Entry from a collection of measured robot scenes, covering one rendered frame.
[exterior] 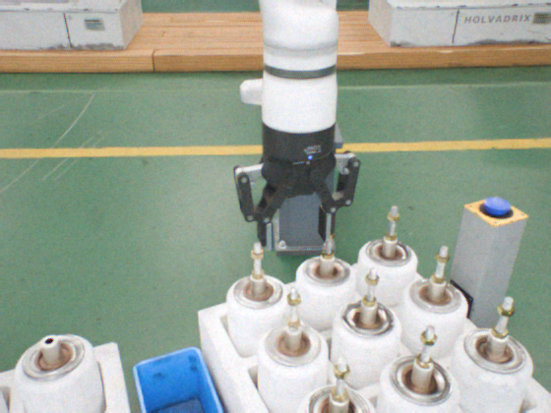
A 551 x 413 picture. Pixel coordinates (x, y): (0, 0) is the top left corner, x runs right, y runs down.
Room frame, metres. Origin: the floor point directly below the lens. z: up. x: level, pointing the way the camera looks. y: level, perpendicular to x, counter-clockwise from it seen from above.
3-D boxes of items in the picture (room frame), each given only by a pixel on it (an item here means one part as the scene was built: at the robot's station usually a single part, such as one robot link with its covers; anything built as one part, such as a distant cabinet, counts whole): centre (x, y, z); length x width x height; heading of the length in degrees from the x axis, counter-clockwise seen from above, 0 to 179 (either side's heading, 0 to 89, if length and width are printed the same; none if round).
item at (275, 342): (0.52, -0.02, 0.25); 0.08 x 0.08 x 0.01
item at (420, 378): (0.46, -0.18, 0.26); 0.02 x 0.02 x 0.03
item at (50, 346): (0.50, 0.29, 0.26); 0.02 x 0.02 x 0.03
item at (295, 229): (1.13, -0.07, 0.15); 0.15 x 0.15 x 0.30; 2
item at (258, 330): (0.63, 0.03, 0.16); 0.10 x 0.10 x 0.18
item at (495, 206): (0.76, -0.36, 0.32); 0.04 x 0.04 x 0.02
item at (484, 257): (0.76, -0.36, 0.16); 0.07 x 0.07 x 0.31; 25
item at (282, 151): (0.51, -0.02, 0.54); 0.08 x 0.08 x 0.09
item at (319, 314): (0.68, -0.08, 0.16); 0.10 x 0.10 x 0.18
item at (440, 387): (0.46, -0.18, 0.25); 0.08 x 0.08 x 0.01
